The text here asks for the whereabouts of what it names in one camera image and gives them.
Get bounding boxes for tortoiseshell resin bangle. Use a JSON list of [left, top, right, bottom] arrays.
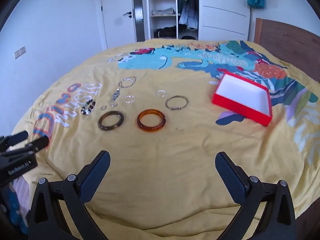
[[98, 110, 125, 131]]

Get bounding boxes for amber resin bangle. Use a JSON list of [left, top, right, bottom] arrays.
[[136, 109, 166, 132]]

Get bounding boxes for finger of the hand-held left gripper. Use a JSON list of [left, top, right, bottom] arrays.
[[0, 131, 29, 147], [0, 136, 50, 155]]

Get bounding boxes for yellow dinosaur printed blanket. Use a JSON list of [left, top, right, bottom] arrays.
[[11, 39, 320, 240]]

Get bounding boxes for wooden headboard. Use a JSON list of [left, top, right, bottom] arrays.
[[254, 18, 320, 78]]

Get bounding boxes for white door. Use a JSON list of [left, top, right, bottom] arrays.
[[100, 0, 137, 51]]

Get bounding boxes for black bead bracelet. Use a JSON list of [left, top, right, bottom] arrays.
[[81, 99, 97, 115]]

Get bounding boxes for folded dark clothes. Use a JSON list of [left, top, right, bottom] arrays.
[[153, 26, 178, 39]]

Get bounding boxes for wall switch plate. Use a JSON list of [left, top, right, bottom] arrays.
[[14, 46, 26, 59]]

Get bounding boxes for double silver beaded bracelet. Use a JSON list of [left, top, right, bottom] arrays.
[[118, 76, 137, 89]]

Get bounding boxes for white wardrobe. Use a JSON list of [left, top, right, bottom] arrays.
[[145, 0, 251, 42]]

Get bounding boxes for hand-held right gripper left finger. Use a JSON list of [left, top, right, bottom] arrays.
[[28, 150, 111, 240]]

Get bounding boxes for folded beige clothes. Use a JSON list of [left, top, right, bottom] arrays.
[[152, 7, 176, 16]]

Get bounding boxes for thin metal bangle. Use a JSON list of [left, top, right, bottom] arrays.
[[165, 95, 188, 111]]

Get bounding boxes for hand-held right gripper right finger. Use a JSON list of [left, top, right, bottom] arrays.
[[215, 151, 297, 240]]

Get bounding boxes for hanging jackets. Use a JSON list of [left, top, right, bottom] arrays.
[[177, 0, 199, 30]]

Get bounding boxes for blue patterned bedsheet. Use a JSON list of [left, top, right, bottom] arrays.
[[4, 177, 33, 233]]

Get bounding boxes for red jewelry box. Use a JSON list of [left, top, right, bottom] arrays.
[[212, 71, 273, 126]]

